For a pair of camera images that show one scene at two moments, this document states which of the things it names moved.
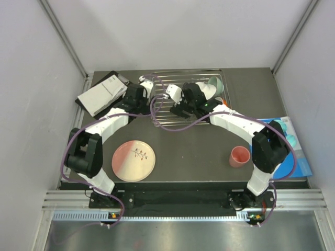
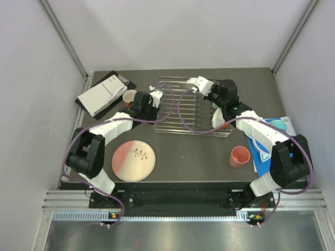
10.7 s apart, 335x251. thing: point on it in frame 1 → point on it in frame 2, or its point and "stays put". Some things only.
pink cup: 239,156 stays put
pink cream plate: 133,160 stays put
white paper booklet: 101,95 stays put
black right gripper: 178,109 → 215,87
